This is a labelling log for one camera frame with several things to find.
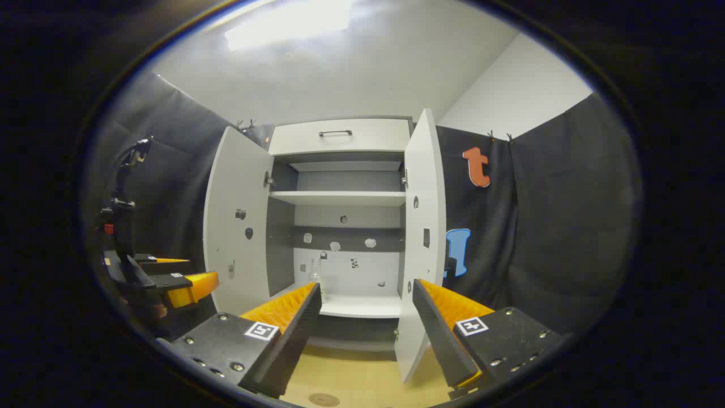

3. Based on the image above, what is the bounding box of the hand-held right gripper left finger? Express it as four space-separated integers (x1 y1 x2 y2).
170 282 322 399

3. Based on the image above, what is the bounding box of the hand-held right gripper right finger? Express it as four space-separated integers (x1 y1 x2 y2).
412 279 564 397

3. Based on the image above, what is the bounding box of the clear glass bottle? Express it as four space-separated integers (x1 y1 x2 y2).
309 258 328 301

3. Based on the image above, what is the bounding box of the white cabinet door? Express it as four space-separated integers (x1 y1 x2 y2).
203 126 275 317
395 108 448 385

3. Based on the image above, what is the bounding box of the white cabinet shelf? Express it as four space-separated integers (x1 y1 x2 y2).
272 283 403 319
270 191 406 207

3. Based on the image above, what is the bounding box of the white and grey cabinet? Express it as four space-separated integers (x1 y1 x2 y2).
266 116 414 352

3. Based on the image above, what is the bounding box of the white cabinet drawer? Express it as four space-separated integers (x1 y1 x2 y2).
268 118 411 156

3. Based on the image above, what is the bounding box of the black backdrop cloth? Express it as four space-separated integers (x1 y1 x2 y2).
85 71 643 341

